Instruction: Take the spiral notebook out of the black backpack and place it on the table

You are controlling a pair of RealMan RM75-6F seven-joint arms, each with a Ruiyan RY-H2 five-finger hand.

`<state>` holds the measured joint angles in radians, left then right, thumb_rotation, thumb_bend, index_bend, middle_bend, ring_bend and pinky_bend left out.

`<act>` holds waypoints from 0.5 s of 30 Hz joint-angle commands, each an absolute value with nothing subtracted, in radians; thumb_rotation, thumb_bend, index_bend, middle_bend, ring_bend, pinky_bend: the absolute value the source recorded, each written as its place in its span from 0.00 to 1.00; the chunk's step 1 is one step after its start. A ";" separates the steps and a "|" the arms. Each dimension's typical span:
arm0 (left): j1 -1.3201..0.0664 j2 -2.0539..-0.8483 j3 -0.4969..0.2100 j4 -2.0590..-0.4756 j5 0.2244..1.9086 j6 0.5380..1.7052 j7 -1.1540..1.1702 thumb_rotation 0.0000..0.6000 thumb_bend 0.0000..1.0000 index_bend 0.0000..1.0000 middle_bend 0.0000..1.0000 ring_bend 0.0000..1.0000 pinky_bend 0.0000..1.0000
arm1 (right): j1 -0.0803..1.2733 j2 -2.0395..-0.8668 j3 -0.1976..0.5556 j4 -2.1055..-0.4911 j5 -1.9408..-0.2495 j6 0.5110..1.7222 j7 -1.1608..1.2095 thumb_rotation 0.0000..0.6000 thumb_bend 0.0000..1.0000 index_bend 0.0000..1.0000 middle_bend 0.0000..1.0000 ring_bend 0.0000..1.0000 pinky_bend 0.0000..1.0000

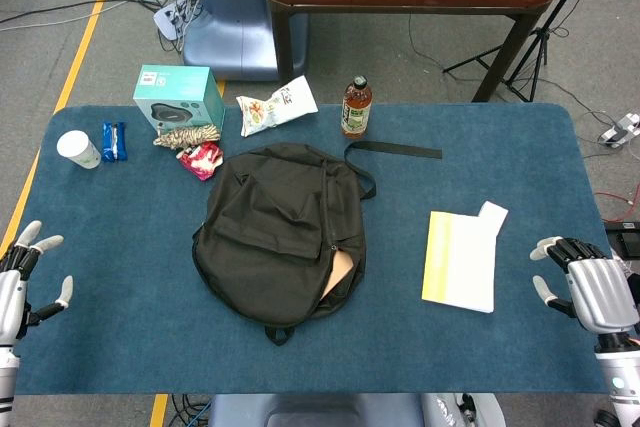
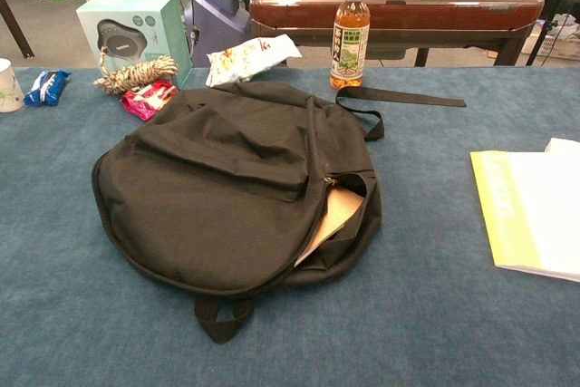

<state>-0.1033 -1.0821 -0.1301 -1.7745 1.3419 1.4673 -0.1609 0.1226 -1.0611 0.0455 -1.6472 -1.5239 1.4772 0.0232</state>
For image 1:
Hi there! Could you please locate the yellow and white book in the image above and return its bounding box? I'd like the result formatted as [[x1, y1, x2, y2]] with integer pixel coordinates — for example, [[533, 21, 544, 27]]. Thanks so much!
[[421, 210, 498, 315]]

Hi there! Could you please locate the brown tea bottle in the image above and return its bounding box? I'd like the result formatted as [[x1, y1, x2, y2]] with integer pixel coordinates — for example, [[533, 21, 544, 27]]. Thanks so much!
[[341, 75, 374, 140]]

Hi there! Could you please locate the blue cookie packet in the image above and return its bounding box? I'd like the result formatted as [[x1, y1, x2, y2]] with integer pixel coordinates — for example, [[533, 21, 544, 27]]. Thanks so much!
[[101, 121, 129, 164]]

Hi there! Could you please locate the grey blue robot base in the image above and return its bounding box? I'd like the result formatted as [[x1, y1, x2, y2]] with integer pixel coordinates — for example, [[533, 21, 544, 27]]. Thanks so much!
[[207, 393, 506, 427]]

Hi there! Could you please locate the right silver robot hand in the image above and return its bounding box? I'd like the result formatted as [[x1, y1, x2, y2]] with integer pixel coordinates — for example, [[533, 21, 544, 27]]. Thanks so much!
[[529, 235, 640, 336]]

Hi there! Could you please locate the blue machine base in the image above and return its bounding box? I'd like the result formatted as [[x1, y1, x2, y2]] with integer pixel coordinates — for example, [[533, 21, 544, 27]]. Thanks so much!
[[182, 0, 309, 82]]

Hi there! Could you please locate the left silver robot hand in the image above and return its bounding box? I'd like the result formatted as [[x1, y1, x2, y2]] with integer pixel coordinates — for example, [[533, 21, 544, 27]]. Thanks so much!
[[0, 220, 74, 348]]

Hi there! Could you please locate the blue table mat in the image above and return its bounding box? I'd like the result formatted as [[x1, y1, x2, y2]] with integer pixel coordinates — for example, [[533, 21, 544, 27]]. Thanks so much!
[[13, 102, 632, 396]]

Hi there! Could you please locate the black tripod stand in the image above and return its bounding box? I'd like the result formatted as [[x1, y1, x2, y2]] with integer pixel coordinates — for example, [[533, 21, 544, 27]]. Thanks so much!
[[442, 0, 606, 103]]

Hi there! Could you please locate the red and white snack packet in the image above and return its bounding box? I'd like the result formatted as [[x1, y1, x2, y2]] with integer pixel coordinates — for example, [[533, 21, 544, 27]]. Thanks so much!
[[175, 141, 225, 182]]

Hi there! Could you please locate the black backpack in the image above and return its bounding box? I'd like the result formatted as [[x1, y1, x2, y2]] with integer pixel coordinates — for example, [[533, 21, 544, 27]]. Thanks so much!
[[191, 140, 443, 347]]

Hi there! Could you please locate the teal speaker box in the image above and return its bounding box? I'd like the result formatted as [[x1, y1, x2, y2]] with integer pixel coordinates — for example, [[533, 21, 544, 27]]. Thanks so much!
[[132, 64, 227, 137]]

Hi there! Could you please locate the white power strip with plugs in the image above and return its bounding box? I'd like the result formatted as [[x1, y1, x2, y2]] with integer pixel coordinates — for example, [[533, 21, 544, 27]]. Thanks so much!
[[152, 1, 190, 41]]

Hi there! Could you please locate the white paper cup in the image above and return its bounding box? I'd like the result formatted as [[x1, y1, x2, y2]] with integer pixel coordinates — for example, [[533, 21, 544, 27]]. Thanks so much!
[[56, 130, 103, 170]]

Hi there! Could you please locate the red floor cable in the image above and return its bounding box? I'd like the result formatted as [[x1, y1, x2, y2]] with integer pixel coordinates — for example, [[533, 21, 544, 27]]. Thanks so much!
[[594, 190, 640, 223]]

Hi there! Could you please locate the brown spiral notebook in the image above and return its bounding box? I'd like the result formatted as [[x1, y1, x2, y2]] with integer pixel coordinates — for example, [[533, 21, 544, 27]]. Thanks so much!
[[319, 250, 357, 301]]

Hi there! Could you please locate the white paper slip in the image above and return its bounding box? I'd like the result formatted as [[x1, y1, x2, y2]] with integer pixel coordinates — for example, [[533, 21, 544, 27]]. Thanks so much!
[[477, 200, 510, 239]]

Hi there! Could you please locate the white snack bag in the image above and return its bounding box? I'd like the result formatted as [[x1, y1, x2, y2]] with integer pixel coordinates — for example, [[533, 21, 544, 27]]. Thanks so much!
[[235, 75, 320, 138]]

